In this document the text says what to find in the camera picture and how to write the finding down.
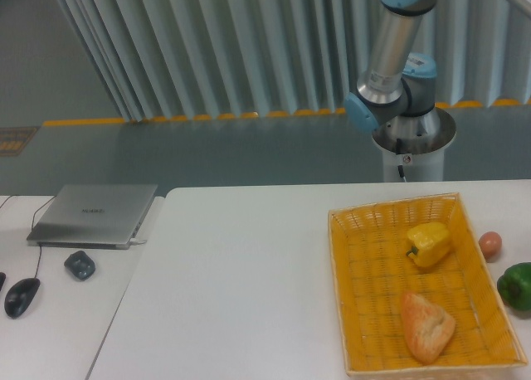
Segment yellow wicker basket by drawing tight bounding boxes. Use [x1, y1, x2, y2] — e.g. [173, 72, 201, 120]
[328, 193, 528, 379]

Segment silver closed laptop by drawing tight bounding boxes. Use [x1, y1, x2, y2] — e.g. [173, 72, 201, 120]
[27, 184, 157, 250]

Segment small black dish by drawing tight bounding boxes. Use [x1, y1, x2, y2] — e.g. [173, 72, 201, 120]
[64, 251, 96, 281]

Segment yellow bell pepper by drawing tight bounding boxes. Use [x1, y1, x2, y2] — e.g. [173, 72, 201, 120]
[406, 222, 451, 268]

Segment triangular bread piece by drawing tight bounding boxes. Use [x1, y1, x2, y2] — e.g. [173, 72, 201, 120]
[400, 291, 456, 364]

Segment black computer mouse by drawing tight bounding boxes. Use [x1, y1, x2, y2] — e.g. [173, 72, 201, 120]
[4, 277, 41, 319]

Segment black object at left edge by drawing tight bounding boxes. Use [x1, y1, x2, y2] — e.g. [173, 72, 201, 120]
[0, 272, 6, 291]

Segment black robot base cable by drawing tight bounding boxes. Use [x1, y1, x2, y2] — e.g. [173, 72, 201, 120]
[395, 137, 409, 183]

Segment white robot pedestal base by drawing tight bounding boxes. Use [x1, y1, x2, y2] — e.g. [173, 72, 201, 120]
[372, 108, 456, 183]

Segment white usb plug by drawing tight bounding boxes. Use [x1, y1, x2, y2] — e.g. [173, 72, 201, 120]
[129, 239, 147, 246]

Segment green bell pepper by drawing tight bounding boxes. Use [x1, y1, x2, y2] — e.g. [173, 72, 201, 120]
[497, 262, 530, 312]

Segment black mouse cable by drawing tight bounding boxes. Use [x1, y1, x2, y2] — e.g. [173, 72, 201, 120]
[31, 195, 57, 280]

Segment brown egg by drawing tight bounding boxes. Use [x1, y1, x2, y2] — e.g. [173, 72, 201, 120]
[479, 231, 503, 260]

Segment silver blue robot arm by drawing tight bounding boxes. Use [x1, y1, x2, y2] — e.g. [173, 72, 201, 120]
[344, 0, 530, 132]

